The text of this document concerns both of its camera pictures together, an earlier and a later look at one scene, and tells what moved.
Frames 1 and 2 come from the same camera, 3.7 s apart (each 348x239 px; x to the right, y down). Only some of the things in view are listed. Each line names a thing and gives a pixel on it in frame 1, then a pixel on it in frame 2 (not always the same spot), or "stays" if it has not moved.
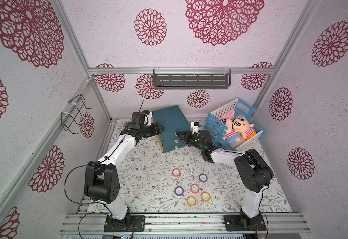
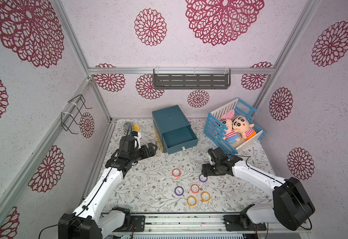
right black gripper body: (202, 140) → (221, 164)
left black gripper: (155, 129) → (145, 154)
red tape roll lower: (194, 188) stays
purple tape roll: (202, 180) stays
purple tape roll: (179, 191) stays
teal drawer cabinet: (173, 121) stays
